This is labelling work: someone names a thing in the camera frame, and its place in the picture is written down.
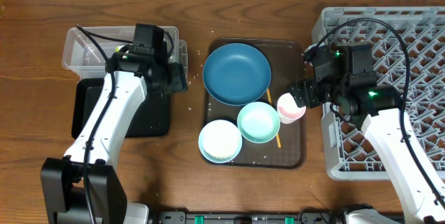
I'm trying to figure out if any brown serving tray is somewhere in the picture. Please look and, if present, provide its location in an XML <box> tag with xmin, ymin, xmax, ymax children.
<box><xmin>202</xmin><ymin>38</ymin><xmax>306</xmax><ymax>169</ymax></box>

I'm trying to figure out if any pink white cup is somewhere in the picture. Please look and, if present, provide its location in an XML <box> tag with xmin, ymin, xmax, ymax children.
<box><xmin>277</xmin><ymin>93</ymin><xmax>306</xmax><ymax>124</ymax></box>

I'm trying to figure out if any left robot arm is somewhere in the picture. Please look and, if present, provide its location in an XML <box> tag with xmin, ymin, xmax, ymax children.
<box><xmin>40</xmin><ymin>51</ymin><xmax>187</xmax><ymax>223</ymax></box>

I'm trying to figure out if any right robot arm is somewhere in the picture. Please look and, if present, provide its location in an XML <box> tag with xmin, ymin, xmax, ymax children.
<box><xmin>289</xmin><ymin>43</ymin><xmax>444</xmax><ymax>223</ymax></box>

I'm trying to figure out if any light blue rice bowl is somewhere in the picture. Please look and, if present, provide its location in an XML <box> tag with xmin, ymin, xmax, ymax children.
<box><xmin>198</xmin><ymin>120</ymin><xmax>243</xmax><ymax>163</ymax></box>

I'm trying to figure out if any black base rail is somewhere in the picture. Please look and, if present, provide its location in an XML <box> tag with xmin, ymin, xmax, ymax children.
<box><xmin>124</xmin><ymin>202</ymin><xmax>407</xmax><ymax>224</ymax></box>

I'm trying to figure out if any grey dishwasher rack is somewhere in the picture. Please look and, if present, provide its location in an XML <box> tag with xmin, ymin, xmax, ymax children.
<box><xmin>311</xmin><ymin>7</ymin><xmax>444</xmax><ymax>181</ymax></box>

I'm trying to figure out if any black plastic tray bin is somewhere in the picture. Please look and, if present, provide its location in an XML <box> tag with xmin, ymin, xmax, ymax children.
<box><xmin>71</xmin><ymin>78</ymin><xmax>170</xmax><ymax>139</ymax></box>

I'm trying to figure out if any clear plastic bin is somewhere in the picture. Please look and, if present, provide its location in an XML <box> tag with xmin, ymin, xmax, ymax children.
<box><xmin>62</xmin><ymin>26</ymin><xmax>188</xmax><ymax>79</ymax></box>

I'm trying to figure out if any wooden chopstick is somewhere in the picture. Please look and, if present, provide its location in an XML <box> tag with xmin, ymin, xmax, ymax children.
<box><xmin>266</xmin><ymin>88</ymin><xmax>282</xmax><ymax>148</ymax></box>

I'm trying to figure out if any mint green bowl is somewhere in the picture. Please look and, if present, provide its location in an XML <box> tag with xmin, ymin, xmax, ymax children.
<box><xmin>237</xmin><ymin>102</ymin><xmax>281</xmax><ymax>144</ymax></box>

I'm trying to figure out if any dark blue plate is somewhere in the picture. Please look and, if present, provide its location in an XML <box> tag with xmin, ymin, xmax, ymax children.
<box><xmin>202</xmin><ymin>43</ymin><xmax>272</xmax><ymax>106</ymax></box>

